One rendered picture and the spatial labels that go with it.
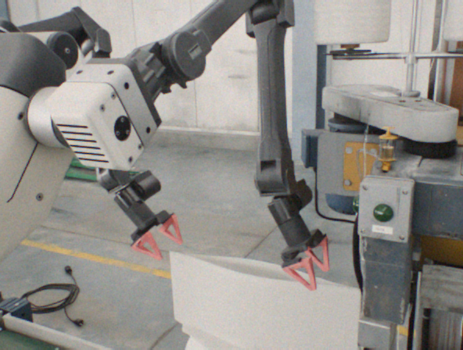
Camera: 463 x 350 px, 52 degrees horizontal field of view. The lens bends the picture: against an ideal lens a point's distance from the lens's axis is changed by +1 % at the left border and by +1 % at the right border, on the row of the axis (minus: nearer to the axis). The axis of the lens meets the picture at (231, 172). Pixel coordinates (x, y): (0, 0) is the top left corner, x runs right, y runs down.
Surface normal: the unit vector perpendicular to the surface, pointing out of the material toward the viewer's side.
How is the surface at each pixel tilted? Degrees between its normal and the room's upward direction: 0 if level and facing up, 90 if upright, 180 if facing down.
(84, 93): 30
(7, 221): 115
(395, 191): 90
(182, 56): 77
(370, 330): 90
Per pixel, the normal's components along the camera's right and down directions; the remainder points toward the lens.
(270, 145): -0.61, -0.07
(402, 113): -0.98, 0.08
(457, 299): -0.45, 0.26
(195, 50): 0.80, -0.08
